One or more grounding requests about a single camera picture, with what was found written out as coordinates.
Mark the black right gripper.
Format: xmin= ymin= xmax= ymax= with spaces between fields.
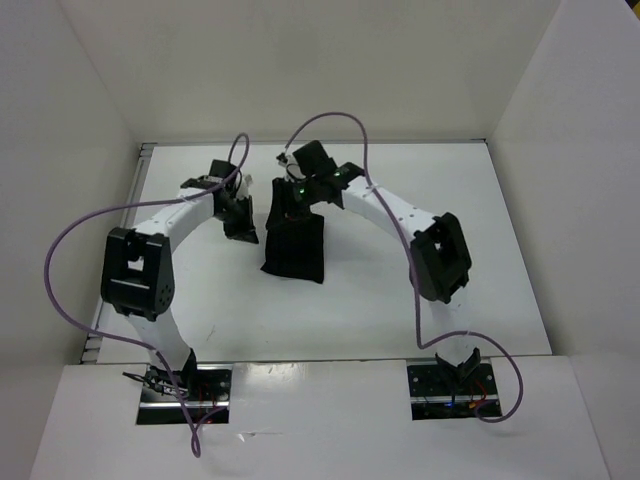
xmin=266 ymin=175 xmax=321 ymax=229

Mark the black skirt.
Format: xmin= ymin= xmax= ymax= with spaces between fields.
xmin=261 ymin=214 xmax=325 ymax=284

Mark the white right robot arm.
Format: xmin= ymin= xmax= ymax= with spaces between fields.
xmin=261 ymin=140 xmax=472 ymax=335

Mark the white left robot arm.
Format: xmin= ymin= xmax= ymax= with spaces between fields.
xmin=101 ymin=160 xmax=259 ymax=400

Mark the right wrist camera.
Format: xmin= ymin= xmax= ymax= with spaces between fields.
xmin=276 ymin=152 xmax=306 ymax=182

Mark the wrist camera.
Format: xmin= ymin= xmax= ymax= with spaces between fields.
xmin=276 ymin=152 xmax=306 ymax=182
xmin=237 ymin=174 xmax=253 ymax=198

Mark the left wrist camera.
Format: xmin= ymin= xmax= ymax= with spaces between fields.
xmin=237 ymin=174 xmax=253 ymax=198

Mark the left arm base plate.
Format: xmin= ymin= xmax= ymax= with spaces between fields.
xmin=123 ymin=364 xmax=233 ymax=426

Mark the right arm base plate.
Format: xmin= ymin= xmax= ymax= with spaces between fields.
xmin=406 ymin=348 xmax=502 ymax=421

